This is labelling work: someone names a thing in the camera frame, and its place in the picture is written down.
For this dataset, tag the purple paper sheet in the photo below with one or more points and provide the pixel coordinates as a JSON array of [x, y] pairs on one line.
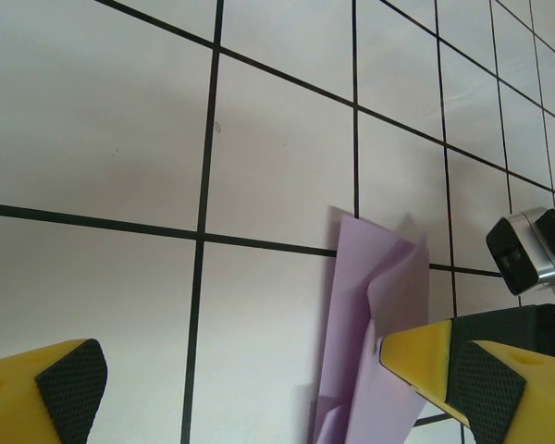
[[351, 300]]

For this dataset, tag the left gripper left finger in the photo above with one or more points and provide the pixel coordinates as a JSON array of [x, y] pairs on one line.
[[18, 398]]

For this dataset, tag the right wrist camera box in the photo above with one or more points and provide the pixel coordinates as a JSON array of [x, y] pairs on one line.
[[518, 250]]

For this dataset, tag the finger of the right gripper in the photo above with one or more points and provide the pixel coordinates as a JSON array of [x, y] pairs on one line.
[[416, 361]]

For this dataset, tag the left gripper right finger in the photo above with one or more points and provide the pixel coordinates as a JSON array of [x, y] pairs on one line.
[[527, 398]]

